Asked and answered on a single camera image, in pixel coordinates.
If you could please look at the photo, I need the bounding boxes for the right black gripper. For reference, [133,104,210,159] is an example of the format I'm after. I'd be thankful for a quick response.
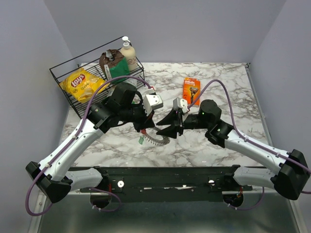
[156,106,210,139]

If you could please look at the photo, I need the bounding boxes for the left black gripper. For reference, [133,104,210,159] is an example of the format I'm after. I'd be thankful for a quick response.
[120,100,156,133]

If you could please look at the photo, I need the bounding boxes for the green key tag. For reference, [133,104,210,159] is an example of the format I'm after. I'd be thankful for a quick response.
[138,137,144,145]

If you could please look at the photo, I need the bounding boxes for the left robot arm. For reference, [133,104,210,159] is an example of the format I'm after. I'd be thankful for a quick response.
[26,83,163,203]

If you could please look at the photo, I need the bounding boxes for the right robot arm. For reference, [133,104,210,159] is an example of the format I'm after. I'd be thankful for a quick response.
[157,98,311,200]

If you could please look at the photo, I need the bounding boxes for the orange Gillette razor box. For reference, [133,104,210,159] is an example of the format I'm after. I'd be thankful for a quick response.
[182,77,201,106]

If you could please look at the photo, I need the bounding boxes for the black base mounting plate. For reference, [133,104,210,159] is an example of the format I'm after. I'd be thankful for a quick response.
[70,165,254,203]

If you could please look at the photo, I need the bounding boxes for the brown and green bag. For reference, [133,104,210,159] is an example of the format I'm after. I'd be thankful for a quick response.
[99,50,130,80]

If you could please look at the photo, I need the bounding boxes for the cream pump lotion bottle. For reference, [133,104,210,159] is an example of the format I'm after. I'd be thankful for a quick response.
[120,36,137,71]

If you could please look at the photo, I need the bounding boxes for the yellow Lays chips bag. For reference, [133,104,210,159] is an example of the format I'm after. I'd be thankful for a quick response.
[60,68,105,103]

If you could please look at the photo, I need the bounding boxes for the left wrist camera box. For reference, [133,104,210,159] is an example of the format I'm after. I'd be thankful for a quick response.
[143,94,164,116]

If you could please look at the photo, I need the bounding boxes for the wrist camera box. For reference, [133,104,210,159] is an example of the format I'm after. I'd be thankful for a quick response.
[143,94,164,116]
[173,98,189,114]

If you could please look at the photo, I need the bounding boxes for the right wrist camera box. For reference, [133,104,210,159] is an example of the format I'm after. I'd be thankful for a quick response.
[173,98,189,114]

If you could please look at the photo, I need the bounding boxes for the black wire basket rack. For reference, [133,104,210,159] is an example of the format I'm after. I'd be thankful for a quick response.
[49,36,145,118]

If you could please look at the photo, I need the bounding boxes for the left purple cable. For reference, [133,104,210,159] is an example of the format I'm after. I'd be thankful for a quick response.
[25,75,156,216]

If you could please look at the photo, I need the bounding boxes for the purple cable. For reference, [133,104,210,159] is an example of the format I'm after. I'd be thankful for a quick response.
[187,79,311,195]
[25,75,156,216]

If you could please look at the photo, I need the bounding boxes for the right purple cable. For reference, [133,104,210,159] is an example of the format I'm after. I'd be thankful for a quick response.
[187,79,311,195]

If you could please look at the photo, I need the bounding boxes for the aluminium rail frame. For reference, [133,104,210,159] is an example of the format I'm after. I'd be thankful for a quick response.
[28,173,298,233]

